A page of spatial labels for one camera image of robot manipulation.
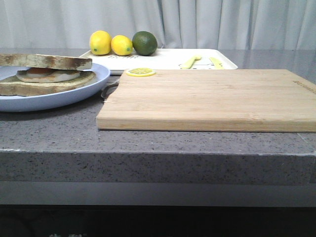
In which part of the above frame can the light blue round plate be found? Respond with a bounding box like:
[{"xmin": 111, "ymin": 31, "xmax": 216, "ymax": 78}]
[{"xmin": 0, "ymin": 63, "xmax": 111, "ymax": 112}]

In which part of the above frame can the fried egg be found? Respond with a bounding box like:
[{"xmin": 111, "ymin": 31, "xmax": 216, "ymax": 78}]
[{"xmin": 16, "ymin": 68, "xmax": 80, "ymax": 83}]

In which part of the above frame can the bread slice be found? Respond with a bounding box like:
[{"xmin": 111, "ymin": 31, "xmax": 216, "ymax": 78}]
[
  {"xmin": 0, "ymin": 53, "xmax": 93, "ymax": 70},
  {"xmin": 0, "ymin": 71, "xmax": 97, "ymax": 96}
]

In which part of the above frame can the cream bear tray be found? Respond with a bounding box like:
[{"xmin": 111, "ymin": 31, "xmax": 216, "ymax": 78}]
[{"xmin": 81, "ymin": 48, "xmax": 238, "ymax": 75}]

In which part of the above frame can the wooden cutting board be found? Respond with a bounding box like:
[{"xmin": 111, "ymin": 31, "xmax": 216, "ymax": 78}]
[{"xmin": 96, "ymin": 69, "xmax": 316, "ymax": 132}]

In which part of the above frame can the lemon slice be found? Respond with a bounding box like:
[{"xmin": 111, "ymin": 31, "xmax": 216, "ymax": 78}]
[{"xmin": 126, "ymin": 68, "xmax": 156, "ymax": 77}]

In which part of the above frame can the yellow plastic fork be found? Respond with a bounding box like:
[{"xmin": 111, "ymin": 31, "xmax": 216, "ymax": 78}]
[{"xmin": 180, "ymin": 55, "xmax": 201, "ymax": 69}]

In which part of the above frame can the green lime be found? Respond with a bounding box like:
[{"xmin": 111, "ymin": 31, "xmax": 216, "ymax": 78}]
[{"xmin": 132, "ymin": 31, "xmax": 158, "ymax": 56}]

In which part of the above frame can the yellow plastic knife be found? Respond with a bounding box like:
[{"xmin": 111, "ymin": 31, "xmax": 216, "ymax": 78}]
[{"xmin": 209, "ymin": 57, "xmax": 225, "ymax": 70}]

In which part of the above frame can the right yellow lemon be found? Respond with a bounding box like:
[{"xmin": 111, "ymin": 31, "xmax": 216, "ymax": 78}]
[{"xmin": 111, "ymin": 35, "xmax": 133, "ymax": 56}]

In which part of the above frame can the yellow lemon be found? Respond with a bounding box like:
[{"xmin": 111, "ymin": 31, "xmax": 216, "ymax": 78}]
[
  {"xmin": 111, "ymin": 35, "xmax": 133, "ymax": 56},
  {"xmin": 89, "ymin": 30, "xmax": 112, "ymax": 55}
]

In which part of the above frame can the left yellow lemon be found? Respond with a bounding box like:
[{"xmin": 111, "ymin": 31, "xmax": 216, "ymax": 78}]
[{"xmin": 89, "ymin": 30, "xmax": 112, "ymax": 55}]

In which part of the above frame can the grey curtain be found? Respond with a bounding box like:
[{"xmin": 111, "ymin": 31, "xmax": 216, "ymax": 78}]
[{"xmin": 0, "ymin": 0, "xmax": 316, "ymax": 50}]

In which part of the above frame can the metal cutting board handle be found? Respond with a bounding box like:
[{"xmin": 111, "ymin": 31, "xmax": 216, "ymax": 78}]
[{"xmin": 101, "ymin": 81, "xmax": 119, "ymax": 100}]

